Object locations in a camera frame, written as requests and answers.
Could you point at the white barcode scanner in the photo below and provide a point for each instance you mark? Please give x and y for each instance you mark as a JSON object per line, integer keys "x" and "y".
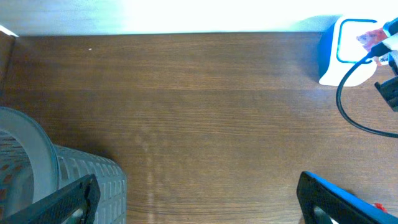
{"x": 339, "y": 48}

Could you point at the grey plastic basket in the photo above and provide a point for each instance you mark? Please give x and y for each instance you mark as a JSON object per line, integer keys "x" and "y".
{"x": 33, "y": 167}

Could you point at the orange small carton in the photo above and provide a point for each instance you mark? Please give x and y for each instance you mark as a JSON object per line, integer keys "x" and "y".
{"x": 371, "y": 38}

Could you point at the red snack bag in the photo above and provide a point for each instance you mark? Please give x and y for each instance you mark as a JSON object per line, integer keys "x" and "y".
{"x": 380, "y": 206}

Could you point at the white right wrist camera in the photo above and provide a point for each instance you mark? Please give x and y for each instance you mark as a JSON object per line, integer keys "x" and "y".
{"x": 387, "y": 45}

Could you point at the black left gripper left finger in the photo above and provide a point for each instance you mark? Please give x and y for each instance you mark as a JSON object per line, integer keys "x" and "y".
{"x": 75, "y": 203}

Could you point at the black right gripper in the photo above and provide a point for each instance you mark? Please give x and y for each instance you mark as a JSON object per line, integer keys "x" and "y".
{"x": 388, "y": 89}

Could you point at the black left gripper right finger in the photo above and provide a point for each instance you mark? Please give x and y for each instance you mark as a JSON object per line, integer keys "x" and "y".
{"x": 324, "y": 202}

